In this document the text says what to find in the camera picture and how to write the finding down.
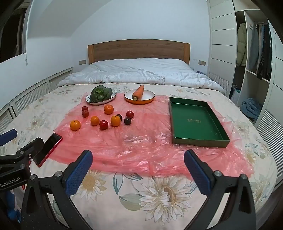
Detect large tangerine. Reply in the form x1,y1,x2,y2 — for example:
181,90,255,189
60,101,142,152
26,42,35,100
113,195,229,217
104,104,114,114

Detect yellow orange with stem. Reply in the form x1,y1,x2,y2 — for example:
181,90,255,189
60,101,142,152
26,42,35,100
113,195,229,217
110,115,121,127

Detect dark plum front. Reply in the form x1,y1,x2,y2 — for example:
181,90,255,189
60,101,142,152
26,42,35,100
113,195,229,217
124,117,131,125

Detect red smartphone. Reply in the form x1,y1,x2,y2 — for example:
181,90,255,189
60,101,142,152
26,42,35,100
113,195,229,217
33,133,63,168

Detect white patterned plate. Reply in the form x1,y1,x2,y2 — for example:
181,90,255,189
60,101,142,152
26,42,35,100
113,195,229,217
85,90,117,105

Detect green leafy cabbage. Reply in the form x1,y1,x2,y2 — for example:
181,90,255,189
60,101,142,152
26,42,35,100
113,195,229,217
90,85,112,103

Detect pink plastic sheet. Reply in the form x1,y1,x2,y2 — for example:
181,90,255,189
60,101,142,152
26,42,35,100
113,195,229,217
50,93,254,176

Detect green tray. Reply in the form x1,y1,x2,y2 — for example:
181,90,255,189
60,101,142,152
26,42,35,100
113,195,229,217
168,97,230,148

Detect blue folded towel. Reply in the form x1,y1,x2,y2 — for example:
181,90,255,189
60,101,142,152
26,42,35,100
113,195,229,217
240,98,262,124

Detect carrot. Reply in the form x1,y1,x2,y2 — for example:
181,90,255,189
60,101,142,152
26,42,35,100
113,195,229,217
132,85,144,101

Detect orange rimmed plate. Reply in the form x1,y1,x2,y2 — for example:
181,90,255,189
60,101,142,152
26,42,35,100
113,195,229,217
124,90,155,105

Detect white duvet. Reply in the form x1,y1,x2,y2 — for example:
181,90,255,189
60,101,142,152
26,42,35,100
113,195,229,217
57,57,224,93

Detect hanging clothes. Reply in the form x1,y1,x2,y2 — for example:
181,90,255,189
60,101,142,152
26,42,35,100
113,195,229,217
249,22,272,81

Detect white wardrobe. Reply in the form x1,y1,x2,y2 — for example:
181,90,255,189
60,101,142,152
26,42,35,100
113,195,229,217
207,1,282,187

